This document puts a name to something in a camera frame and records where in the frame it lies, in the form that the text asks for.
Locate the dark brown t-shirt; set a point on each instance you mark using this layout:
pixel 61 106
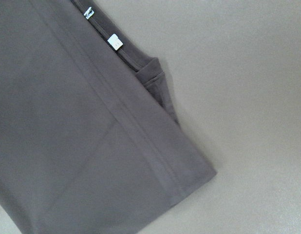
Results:
pixel 89 139

